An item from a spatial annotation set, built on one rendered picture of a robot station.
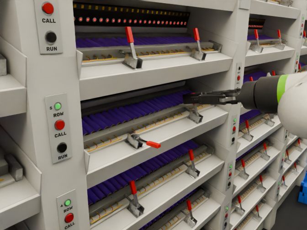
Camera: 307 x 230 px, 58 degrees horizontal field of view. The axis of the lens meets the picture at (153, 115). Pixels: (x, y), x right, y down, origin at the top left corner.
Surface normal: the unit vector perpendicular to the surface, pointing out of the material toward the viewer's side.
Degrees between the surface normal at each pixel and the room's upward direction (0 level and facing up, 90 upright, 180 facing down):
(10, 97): 108
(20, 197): 18
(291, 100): 66
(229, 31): 90
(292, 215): 0
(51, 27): 90
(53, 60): 90
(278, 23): 90
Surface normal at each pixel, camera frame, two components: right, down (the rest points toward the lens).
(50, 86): 0.75, 0.19
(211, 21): -0.66, 0.22
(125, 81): 0.71, 0.47
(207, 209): 0.23, -0.85
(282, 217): 0.00, -0.96
